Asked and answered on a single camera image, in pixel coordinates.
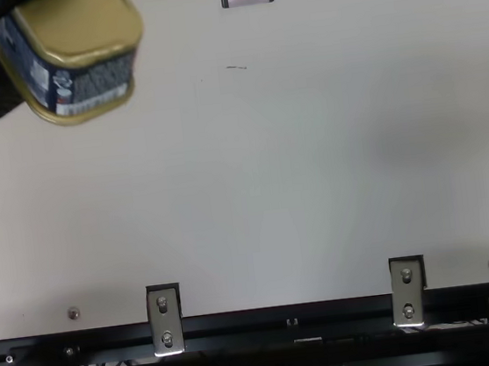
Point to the blue and gold rectangular tin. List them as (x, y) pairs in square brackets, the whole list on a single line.
[(77, 30)]

